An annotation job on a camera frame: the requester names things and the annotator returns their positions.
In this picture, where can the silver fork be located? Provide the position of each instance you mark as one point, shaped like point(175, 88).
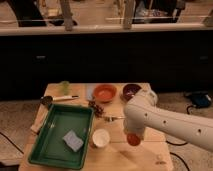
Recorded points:
point(112, 118)

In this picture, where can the white paper cup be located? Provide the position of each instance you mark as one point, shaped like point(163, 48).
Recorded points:
point(101, 138)

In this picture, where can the red apple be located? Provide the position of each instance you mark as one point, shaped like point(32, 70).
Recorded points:
point(133, 139)

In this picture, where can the bunch of dark grapes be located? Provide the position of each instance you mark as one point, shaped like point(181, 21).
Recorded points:
point(98, 110)

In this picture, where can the green plastic tray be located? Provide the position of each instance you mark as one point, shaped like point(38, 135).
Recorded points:
point(50, 149)

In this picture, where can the black spatula with light handle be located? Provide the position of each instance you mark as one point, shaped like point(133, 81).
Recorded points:
point(47, 100)

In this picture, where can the blue-grey sponge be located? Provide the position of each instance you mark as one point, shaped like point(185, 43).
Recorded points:
point(73, 141)

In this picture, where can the dark blue floor device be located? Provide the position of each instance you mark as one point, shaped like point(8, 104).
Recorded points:
point(200, 100)

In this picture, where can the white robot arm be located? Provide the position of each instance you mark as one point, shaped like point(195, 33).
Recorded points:
point(141, 112)

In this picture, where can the orange bowl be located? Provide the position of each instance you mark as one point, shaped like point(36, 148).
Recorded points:
point(104, 93)

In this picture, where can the green translucent cup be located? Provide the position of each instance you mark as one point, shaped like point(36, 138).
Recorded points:
point(64, 86)

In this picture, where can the dark purple bowl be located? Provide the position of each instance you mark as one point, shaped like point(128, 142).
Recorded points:
point(129, 90)

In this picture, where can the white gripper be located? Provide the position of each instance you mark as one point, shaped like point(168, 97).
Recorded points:
point(139, 132)

